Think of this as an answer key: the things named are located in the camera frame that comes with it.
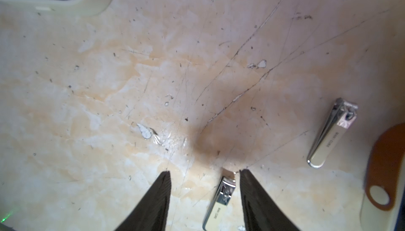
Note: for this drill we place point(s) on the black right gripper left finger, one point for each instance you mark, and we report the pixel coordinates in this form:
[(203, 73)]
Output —
[(151, 212)]

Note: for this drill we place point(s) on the silver clipper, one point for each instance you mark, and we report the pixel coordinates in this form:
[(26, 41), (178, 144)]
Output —
[(221, 199), (342, 115)]

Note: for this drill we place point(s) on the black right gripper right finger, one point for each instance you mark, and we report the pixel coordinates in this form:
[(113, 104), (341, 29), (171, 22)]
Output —
[(260, 212)]

